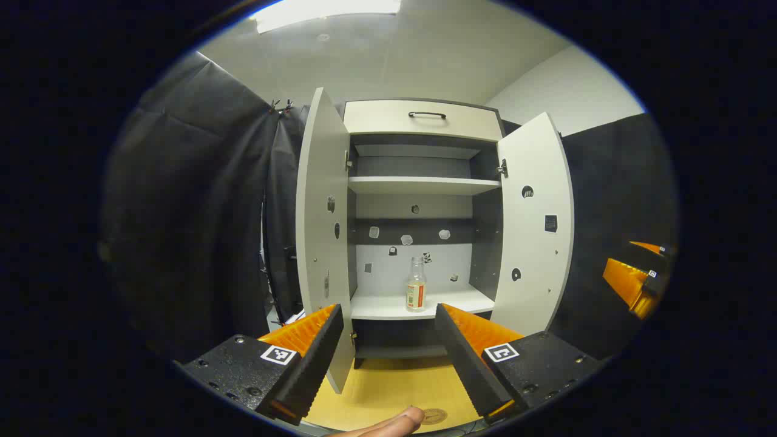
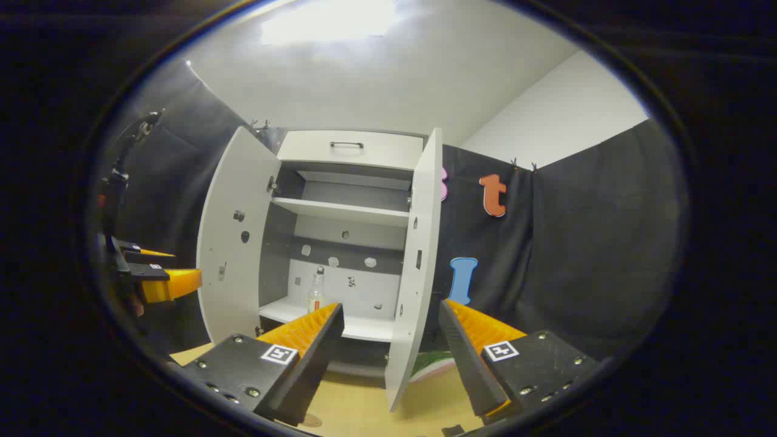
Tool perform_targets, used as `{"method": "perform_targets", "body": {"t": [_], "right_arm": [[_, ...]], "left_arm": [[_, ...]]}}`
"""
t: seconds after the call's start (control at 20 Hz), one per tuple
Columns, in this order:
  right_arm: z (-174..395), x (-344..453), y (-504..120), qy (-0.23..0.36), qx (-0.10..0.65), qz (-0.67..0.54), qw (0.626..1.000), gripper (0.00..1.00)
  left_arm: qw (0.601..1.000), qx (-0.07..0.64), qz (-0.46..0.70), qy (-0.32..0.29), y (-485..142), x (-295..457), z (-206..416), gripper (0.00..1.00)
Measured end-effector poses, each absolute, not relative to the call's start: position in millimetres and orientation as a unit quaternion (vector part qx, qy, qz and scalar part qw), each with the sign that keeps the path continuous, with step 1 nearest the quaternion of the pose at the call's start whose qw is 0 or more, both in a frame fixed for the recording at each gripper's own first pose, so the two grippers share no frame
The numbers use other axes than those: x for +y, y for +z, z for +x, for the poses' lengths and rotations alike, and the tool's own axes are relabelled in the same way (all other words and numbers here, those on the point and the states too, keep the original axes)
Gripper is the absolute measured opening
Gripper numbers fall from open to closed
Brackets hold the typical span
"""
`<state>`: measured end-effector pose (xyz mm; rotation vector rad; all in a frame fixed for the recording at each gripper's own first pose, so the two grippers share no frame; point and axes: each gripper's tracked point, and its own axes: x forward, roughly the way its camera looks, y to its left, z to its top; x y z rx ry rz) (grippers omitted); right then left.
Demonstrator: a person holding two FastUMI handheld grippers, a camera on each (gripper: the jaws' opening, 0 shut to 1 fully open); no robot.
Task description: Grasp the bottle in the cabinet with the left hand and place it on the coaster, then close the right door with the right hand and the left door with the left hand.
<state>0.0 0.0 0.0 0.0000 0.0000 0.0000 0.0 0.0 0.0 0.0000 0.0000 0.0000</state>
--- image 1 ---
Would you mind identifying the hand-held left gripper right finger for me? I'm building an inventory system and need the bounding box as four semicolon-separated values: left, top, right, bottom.
434;303;602;419

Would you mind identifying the black backdrop stand pole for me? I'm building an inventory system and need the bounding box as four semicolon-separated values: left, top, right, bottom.
260;182;274;322

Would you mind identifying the ceiling light panel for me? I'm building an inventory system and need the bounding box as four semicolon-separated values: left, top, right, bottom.
252;0;401;34

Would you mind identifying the black backdrop cloth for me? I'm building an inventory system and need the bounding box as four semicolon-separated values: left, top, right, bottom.
100;52;679;365

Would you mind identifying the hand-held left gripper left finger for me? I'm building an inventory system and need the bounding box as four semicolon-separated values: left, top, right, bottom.
182;303;345;425

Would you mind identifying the clear glass bottle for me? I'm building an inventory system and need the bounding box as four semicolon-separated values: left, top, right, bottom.
405;256;428;313

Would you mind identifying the white and grey cabinet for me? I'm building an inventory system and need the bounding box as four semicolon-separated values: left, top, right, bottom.
343;98;507;370

